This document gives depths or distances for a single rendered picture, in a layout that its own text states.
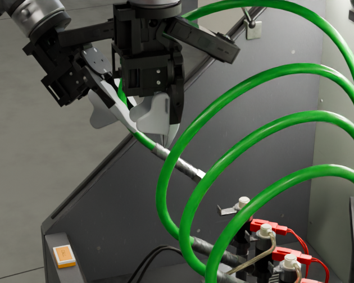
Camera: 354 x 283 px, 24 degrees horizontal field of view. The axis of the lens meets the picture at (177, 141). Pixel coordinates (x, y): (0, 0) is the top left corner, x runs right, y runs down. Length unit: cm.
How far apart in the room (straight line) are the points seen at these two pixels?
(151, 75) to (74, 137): 302
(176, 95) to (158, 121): 6
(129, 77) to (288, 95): 55
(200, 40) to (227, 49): 4
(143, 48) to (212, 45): 9
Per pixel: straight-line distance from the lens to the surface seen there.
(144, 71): 107
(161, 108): 110
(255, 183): 161
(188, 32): 107
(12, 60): 515
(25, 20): 127
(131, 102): 127
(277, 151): 160
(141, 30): 107
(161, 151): 127
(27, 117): 434
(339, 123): 103
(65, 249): 146
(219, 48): 110
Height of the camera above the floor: 176
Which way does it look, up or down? 26 degrees down
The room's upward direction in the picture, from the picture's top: straight up
